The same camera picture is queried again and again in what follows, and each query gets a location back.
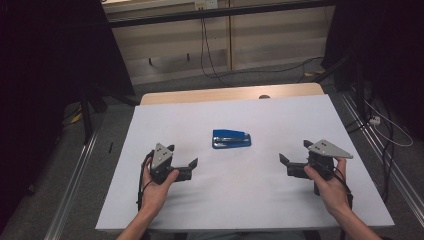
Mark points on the small black stick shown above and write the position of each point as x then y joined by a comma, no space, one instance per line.
110,147

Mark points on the round brown table grommet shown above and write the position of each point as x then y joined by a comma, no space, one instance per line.
264,97

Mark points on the white wall socket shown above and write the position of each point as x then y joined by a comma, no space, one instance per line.
206,4

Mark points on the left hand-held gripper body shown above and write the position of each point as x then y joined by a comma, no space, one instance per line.
161,161

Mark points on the person's right hand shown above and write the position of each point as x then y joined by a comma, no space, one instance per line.
331,195

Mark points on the person's grey trousers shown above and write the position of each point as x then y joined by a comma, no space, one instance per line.
243,236

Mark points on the wooden table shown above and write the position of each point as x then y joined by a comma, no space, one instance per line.
216,95

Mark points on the blue stapler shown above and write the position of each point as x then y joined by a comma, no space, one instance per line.
230,139

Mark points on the person's left hand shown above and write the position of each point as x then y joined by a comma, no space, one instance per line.
155,196

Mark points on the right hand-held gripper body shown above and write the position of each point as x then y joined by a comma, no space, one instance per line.
325,151

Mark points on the black metal stand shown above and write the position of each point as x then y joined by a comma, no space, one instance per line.
358,83

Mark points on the yellow floor tape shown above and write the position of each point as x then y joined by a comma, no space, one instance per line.
76,118
315,72

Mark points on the light wooden cabinet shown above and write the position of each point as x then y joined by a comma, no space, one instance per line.
266,40

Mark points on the black curtain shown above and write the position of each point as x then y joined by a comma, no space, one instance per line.
40,83
383,50

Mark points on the black tripod stand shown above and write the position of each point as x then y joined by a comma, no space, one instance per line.
87,116

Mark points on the aluminium floor rail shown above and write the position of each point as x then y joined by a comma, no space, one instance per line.
71,186
393,166

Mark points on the black metal bar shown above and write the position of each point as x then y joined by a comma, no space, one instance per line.
216,13

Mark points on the white table cover sheet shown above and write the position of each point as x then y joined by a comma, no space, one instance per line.
233,200

